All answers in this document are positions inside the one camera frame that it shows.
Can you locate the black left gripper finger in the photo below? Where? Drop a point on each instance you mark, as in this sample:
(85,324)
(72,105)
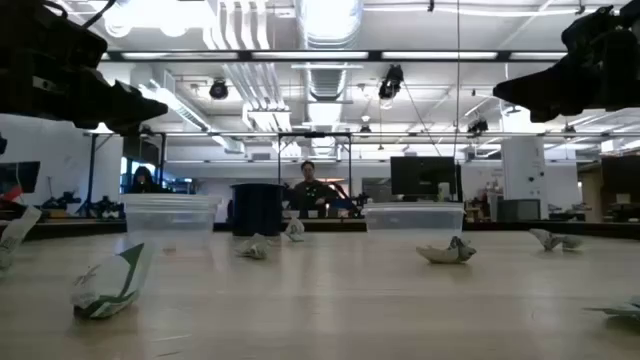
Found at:
(127,127)
(137,105)

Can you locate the black ceiling spotlight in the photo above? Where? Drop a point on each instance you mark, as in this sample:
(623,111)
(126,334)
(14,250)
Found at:
(218,90)
(477,125)

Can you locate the narrow black frame stand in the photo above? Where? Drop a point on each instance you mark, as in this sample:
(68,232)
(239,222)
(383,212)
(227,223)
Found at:
(314,134)

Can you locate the white pillar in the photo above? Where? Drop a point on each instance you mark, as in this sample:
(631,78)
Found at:
(522,175)

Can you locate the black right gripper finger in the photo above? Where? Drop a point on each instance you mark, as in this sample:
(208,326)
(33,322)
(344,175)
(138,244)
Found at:
(560,85)
(547,114)

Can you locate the tall clear plastic container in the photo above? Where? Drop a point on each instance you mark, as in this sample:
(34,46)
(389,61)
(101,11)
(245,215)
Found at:
(170,215)

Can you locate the person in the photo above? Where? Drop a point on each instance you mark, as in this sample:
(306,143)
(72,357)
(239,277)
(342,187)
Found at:
(310,192)
(143,182)

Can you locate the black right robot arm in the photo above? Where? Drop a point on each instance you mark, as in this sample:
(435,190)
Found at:
(600,30)

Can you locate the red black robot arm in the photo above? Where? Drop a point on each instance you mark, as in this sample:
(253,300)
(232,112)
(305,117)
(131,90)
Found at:
(10,192)

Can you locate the small black monitor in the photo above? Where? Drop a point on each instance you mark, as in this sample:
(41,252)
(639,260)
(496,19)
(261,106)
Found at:
(20,176)

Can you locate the grey box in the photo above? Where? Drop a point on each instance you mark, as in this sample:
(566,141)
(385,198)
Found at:
(518,210)

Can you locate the small black background robot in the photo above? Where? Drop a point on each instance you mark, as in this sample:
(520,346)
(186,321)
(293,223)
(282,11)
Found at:
(60,201)
(107,206)

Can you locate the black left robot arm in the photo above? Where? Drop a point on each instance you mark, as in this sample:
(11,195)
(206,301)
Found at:
(40,35)

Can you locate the hanging black ceiling camera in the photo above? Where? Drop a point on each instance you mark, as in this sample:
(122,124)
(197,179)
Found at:
(391,82)

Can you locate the black ceiling light rail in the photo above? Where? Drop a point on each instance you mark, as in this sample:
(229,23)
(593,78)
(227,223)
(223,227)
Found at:
(310,55)

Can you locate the large black monitor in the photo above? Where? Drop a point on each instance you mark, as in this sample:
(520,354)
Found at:
(422,175)

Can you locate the black mug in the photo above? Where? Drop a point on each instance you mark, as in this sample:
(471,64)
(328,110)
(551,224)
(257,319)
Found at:
(257,210)

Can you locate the white green wrapper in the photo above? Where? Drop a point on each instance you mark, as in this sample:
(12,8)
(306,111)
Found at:
(295,230)
(445,254)
(107,285)
(15,235)
(622,309)
(552,240)
(255,247)

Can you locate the shallow clear plastic container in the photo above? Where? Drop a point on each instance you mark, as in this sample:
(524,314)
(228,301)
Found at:
(414,220)

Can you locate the silver ventilation duct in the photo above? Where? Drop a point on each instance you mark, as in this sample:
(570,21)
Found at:
(327,30)

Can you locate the wide black frame stand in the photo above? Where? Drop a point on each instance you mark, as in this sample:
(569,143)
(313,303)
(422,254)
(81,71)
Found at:
(91,170)

